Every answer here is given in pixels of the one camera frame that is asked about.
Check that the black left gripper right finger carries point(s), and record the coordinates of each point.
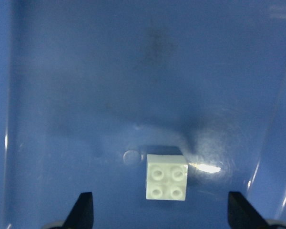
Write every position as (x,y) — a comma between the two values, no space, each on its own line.
(242,215)

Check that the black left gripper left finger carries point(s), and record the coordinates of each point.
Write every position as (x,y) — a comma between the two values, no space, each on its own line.
(81,216)

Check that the blue plastic tray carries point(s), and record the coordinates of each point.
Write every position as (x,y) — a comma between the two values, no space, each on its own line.
(89,88)

